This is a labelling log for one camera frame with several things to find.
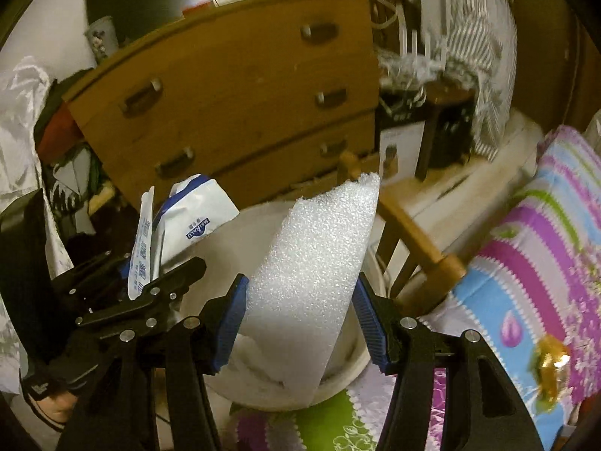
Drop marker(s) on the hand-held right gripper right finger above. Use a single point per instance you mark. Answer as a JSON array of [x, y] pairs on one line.
[[373, 324]]

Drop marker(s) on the light wooden chair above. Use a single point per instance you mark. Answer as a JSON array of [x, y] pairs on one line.
[[408, 230]]

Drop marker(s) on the grey striped cloth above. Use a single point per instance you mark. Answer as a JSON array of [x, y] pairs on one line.
[[474, 33]]

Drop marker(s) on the dark wooden chair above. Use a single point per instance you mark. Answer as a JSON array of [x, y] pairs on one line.
[[446, 112]]

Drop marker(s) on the patterned cup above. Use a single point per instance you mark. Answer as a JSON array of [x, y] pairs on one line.
[[101, 37]]

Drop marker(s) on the white routers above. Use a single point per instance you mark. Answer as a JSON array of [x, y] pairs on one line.
[[418, 37]]

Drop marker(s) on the white cardboard box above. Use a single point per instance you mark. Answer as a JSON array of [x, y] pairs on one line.
[[401, 148]]

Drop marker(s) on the white and blue packet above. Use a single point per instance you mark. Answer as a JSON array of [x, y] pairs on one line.
[[188, 225]]

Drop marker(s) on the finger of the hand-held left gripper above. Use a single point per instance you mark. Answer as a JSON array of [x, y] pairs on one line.
[[159, 291], [123, 270]]

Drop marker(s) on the white plastic bucket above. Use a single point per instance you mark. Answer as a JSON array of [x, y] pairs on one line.
[[253, 235]]

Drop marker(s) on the person's foot in slipper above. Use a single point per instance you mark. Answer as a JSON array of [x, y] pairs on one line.
[[49, 406]]

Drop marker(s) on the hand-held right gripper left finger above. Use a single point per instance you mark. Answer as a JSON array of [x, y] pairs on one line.
[[232, 319]]

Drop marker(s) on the dark wooden door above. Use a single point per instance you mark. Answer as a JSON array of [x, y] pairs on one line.
[[554, 56]]

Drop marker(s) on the white foam sheet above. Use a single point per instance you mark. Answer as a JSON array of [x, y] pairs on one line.
[[310, 282]]

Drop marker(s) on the black and white printed bag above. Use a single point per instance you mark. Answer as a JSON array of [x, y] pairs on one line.
[[70, 188]]

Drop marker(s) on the silver cloth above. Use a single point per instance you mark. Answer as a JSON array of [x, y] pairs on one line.
[[19, 127]]

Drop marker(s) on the wooden drawer dresser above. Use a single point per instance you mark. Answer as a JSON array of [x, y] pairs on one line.
[[234, 94]]

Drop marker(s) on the striped floral bed sheet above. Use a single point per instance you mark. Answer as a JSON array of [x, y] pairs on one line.
[[540, 253]]

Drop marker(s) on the orange candy wrapper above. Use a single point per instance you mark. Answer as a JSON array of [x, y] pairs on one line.
[[549, 371]]

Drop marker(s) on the red cloth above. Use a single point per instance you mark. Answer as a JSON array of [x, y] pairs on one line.
[[54, 129]]

